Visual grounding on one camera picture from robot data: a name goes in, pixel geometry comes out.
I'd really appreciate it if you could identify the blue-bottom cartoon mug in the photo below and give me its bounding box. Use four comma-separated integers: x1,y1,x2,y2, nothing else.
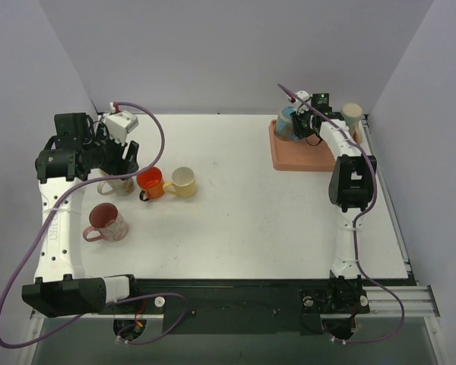
274,106,300,141

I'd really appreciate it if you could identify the pink plastic tray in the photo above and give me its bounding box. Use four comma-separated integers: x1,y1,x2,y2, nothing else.
268,119,335,173

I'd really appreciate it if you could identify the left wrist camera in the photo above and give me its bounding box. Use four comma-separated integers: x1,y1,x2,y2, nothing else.
103,111,139,145

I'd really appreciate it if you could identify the aluminium rail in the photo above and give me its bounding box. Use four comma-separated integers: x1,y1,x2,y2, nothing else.
30,284,440,319

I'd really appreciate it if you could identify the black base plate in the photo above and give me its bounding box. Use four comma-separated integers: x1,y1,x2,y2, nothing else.
94,278,369,338

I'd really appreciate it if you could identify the pink cartoon mug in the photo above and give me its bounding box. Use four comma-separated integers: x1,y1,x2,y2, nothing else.
82,203,129,243

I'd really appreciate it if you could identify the cream floral mug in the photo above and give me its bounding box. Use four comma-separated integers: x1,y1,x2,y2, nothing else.
97,177,135,196

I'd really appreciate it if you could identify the yellow mug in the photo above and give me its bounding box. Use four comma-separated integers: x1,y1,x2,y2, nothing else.
163,167,197,198

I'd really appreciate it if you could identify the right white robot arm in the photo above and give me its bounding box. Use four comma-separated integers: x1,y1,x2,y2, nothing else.
288,90,376,280

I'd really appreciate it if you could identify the orange mug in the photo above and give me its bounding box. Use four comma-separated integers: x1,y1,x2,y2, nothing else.
136,167,165,202

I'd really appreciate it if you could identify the cream green mug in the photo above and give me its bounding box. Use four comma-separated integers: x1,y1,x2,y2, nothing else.
340,103,363,144

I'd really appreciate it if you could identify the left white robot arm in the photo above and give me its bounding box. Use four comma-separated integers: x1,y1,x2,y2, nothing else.
22,111,141,318

